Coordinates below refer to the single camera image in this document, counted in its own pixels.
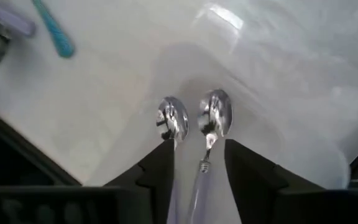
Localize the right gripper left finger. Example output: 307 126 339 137
104 139 176 224

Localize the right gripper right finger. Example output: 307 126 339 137
224 139 326 224

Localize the silver spoon lilac handle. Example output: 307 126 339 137
0 0 37 39
185 89 234 224
155 96 190 224

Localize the purple spoon teal handle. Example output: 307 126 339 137
30 0 76 59

